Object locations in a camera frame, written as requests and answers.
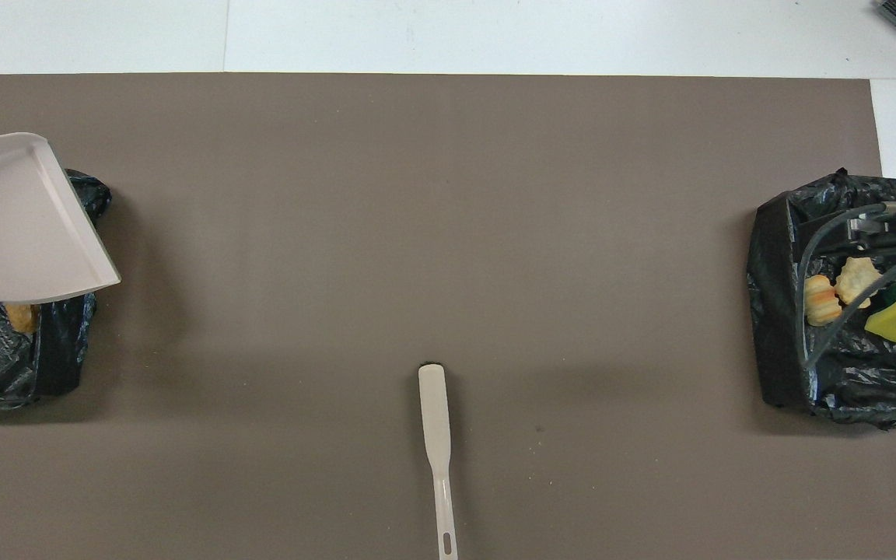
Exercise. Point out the plain yellow sponge block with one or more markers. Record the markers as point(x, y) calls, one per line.
point(895, 323)

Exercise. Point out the brown table mat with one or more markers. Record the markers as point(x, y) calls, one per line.
point(448, 233)

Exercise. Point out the beige plastic dustpan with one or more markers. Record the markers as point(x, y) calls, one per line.
point(20, 225)

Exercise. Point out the beige hand brush black bristles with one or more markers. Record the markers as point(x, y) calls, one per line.
point(434, 412)

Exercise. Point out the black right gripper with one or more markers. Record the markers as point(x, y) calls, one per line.
point(876, 232)

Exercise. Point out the orange-brown bread roll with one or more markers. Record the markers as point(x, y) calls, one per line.
point(22, 316)

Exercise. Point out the beige foam chunk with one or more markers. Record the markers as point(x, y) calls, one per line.
point(823, 302)
point(856, 280)

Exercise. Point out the bin lined with black bag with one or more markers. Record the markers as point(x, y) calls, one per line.
point(782, 350)
point(59, 350)

